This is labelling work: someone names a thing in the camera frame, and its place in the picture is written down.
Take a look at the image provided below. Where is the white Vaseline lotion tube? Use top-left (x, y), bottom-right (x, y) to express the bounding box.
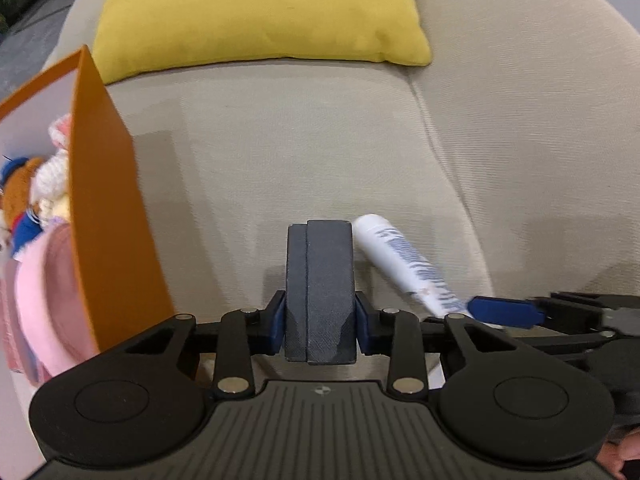
top-left (352, 214), bottom-right (470, 318)

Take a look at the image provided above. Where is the dark grey gift box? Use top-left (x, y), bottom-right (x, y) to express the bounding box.
top-left (284, 220), bottom-right (357, 365)

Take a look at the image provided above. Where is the person's right hand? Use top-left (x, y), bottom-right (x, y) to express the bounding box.
top-left (596, 428), bottom-right (640, 480)

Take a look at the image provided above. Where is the orange cardboard box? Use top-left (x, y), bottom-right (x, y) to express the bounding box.
top-left (0, 44), bottom-right (177, 480)

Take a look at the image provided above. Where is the beige sofa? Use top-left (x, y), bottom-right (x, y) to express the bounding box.
top-left (41, 0), bottom-right (640, 391)

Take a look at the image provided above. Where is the white knitted bunny plush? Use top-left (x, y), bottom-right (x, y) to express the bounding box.
top-left (29, 114), bottom-right (72, 229)

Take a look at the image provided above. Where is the brown bear plush blue hat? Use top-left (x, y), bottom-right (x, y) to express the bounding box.
top-left (1, 157), bottom-right (44, 257)

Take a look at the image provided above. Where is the yellow pillow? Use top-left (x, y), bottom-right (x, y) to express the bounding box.
top-left (92, 0), bottom-right (432, 84)

